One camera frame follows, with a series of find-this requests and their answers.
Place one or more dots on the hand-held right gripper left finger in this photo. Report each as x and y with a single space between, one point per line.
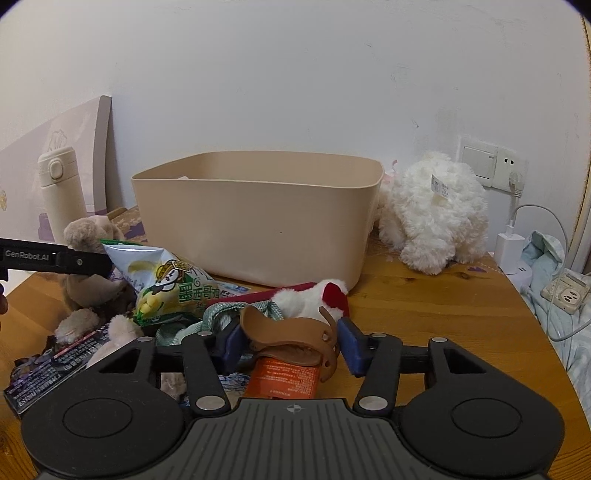
231 346

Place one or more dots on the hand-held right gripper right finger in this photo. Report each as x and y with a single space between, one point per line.
351 346

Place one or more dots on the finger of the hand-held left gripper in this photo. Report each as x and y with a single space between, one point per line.
87 263

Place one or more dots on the brown hair claw clip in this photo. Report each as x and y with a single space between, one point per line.
281 330

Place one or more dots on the orange packet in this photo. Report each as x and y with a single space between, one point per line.
281 378

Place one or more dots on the corn snack bag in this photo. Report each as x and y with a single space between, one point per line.
166 286

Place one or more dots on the beige plastic storage bin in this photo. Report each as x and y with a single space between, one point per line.
254 221

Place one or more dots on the brown plush toy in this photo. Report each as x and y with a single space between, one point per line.
85 290

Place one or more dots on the blue white packet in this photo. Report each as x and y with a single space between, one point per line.
233 290

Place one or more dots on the purple patterned mat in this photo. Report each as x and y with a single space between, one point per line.
131 226

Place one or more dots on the cream thermos bottle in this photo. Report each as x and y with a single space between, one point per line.
60 198

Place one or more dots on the small beige plush piece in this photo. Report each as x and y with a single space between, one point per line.
173 385

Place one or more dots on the red white plush toy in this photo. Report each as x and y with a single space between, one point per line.
300 297

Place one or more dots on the pale purple canvas board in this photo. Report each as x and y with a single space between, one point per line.
27 157

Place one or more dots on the dark printed booklet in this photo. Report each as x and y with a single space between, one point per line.
55 364

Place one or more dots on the white fluffy plush toy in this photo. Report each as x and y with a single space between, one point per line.
429 221

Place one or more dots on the pink ribbon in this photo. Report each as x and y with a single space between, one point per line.
390 173

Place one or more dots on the white power strip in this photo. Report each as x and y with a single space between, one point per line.
521 279

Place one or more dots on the white charger adapter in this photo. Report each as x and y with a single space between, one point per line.
510 247

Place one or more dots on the pale blue bedding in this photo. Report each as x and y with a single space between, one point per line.
545 258

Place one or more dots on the beige power strip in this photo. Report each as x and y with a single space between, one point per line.
565 290

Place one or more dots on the white wall switch socket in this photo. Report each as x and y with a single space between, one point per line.
478 159

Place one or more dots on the white wall plug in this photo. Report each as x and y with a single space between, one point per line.
516 182

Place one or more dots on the wooden frame edge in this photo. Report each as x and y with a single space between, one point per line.
579 221

